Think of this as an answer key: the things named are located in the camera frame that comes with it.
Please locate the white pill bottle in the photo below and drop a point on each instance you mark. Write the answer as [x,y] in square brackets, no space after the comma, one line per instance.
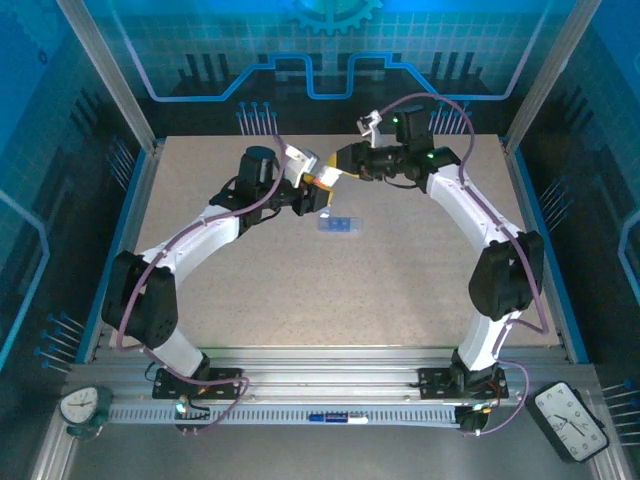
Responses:
[330,175]

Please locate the blue translucent pill organizer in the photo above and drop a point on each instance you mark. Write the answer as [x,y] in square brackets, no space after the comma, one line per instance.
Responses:
[340,224]

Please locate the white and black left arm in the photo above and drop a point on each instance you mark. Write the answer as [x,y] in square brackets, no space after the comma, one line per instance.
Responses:
[150,310]

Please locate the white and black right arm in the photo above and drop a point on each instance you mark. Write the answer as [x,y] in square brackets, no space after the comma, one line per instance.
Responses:
[505,285]

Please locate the blue table edge strip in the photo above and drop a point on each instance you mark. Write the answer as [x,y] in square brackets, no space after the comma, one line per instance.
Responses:
[571,327]
[125,225]

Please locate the gear-print blue backdrop panel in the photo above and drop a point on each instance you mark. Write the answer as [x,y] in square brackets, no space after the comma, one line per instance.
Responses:
[200,30]

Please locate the blue and white marker pen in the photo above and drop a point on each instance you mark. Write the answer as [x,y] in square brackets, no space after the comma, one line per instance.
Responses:
[337,418]

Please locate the green alarm clock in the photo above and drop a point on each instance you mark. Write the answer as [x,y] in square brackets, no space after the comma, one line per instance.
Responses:
[80,406]

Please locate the black alarm clock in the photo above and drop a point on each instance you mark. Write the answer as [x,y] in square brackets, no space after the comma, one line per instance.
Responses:
[567,420]

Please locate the aluminium frame post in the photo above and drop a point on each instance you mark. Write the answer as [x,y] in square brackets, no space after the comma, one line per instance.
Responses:
[115,80]
[545,75]

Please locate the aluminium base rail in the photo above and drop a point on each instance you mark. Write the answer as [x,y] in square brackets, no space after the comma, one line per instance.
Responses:
[325,370]

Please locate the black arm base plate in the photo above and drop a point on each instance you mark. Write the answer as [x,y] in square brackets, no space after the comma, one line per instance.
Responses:
[167,387]
[432,382]

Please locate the blue circuit-print wall panel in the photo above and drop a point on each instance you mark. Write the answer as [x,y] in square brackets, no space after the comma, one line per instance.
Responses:
[30,150]
[610,150]

